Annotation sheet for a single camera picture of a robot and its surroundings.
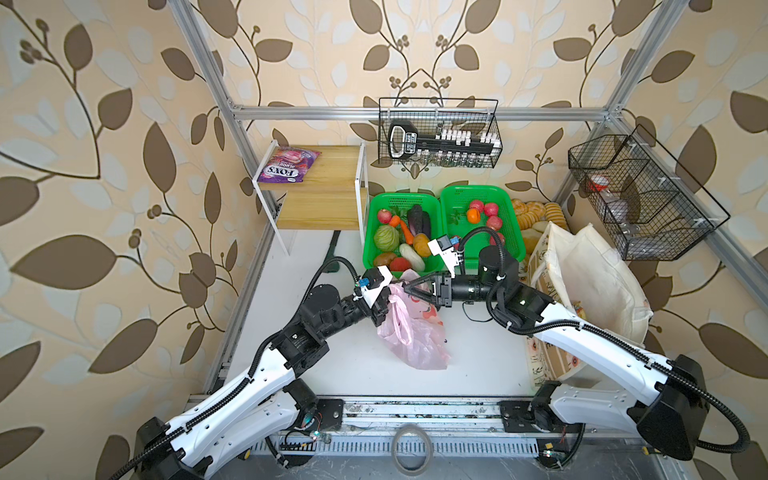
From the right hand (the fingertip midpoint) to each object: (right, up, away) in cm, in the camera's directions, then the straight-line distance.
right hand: (407, 292), depth 63 cm
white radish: (+3, +6, +37) cm, 37 cm away
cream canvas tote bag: (+49, +2, +18) cm, 53 cm away
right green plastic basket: (+21, +25, +57) cm, 66 cm away
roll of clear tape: (+4, -35, +8) cm, 37 cm away
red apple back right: (+35, +23, +52) cm, 67 cm away
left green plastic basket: (-10, +25, +51) cm, 58 cm away
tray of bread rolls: (+50, +19, +48) cm, 72 cm away
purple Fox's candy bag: (-33, +32, +21) cm, 51 cm away
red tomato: (-1, +3, +33) cm, 33 cm away
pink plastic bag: (+2, -9, +3) cm, 10 cm away
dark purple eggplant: (+6, +18, +45) cm, 49 cm away
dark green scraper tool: (-23, +2, +39) cm, 45 cm away
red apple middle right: (+34, +17, +46) cm, 60 cm away
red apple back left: (+30, +25, +53) cm, 65 cm away
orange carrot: (-3, +18, +49) cm, 52 cm away
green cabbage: (-6, +11, +37) cm, 39 cm away
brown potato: (-6, +4, +35) cm, 36 cm away
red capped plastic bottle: (+53, +27, +17) cm, 62 cm away
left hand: (-1, +2, +1) cm, 2 cm away
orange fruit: (+27, +20, +49) cm, 59 cm away
